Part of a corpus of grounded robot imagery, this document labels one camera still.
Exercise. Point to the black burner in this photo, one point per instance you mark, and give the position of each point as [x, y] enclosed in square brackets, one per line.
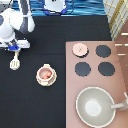
[103, 51]
[106, 68]
[82, 69]

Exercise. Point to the black table mat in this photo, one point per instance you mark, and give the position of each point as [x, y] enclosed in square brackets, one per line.
[23, 102]

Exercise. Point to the large grey frying pan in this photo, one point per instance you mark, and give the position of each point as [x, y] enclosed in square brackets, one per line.
[96, 107]

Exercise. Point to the pink pot lid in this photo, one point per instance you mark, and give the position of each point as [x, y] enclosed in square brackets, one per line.
[80, 49]

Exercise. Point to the pink toy stove top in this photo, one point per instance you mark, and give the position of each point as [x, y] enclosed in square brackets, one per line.
[113, 84]

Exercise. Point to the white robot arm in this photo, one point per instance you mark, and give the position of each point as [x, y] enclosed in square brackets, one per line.
[22, 21]

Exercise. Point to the black burner front right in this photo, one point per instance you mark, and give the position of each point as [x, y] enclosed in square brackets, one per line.
[106, 68]

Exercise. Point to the cream slotted spatula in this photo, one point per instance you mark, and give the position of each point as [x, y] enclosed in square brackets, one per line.
[15, 63]

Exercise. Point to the orange spotted toy food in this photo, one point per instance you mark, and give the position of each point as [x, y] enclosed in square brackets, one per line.
[46, 74]

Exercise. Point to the blue and white gripper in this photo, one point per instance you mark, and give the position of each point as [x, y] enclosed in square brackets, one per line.
[13, 48]

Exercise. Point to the black burner front left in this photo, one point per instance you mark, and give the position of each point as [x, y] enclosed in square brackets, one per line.
[82, 69]

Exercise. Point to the black burner back right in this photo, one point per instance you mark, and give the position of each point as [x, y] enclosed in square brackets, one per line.
[103, 51]

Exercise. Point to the pink toy pot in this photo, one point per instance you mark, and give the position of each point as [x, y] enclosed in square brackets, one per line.
[45, 74]

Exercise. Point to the cream round plate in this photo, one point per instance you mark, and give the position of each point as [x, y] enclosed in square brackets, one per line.
[46, 83]

